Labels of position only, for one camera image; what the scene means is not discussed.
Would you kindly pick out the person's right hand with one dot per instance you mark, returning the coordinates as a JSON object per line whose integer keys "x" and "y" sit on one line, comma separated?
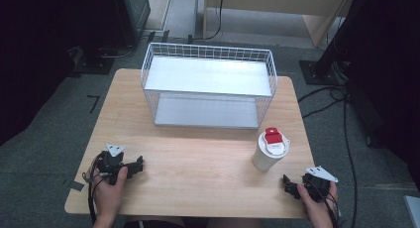
{"x": 317, "y": 209}

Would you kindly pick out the pale flat panel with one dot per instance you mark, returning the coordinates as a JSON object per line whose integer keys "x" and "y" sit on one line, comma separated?
{"x": 413, "y": 210}

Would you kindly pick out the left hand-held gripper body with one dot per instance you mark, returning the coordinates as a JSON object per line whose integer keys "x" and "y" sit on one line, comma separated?
{"x": 111, "y": 162}

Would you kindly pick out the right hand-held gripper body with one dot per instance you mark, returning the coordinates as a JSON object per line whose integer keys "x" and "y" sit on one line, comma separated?
{"x": 317, "y": 185}

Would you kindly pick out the light wooden furniture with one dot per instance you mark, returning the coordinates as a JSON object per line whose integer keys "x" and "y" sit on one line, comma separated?
{"x": 280, "y": 6}

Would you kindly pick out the dark cabinet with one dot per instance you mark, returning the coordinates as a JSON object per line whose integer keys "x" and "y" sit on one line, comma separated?
{"x": 132, "y": 13}

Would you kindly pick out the person's left hand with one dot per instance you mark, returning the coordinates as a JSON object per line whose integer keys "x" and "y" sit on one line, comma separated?
{"x": 108, "y": 195}

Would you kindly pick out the white cup with red lid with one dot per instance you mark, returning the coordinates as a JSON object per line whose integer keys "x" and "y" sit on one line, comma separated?
{"x": 268, "y": 155}

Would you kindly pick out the black stand with base plate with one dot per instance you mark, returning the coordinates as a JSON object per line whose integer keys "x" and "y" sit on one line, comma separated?
{"x": 333, "y": 53}

